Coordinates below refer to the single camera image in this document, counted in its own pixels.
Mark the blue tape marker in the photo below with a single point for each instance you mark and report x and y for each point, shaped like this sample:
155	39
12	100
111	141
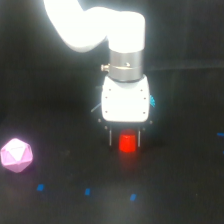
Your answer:
220	134
40	187
133	197
87	191

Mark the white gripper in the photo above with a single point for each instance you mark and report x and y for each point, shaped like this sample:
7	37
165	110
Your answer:
125	103

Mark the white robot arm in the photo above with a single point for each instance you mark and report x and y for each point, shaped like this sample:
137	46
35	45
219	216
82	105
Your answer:
83	30

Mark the blue tape marker left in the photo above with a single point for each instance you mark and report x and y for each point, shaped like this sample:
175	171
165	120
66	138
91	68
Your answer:
40	187

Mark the pink polyhedron ball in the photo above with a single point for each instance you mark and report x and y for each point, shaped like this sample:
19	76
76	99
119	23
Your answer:
16	155

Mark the blue spiky ball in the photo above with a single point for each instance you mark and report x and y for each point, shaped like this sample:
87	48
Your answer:
152	101

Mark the blue tape marker middle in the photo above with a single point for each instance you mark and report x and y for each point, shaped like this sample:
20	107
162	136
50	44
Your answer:
87	191

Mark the red cylindrical cup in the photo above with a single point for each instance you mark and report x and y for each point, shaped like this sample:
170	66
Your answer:
127	143

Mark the blue tape marker far right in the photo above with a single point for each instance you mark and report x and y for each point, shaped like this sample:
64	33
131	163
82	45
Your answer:
220	134

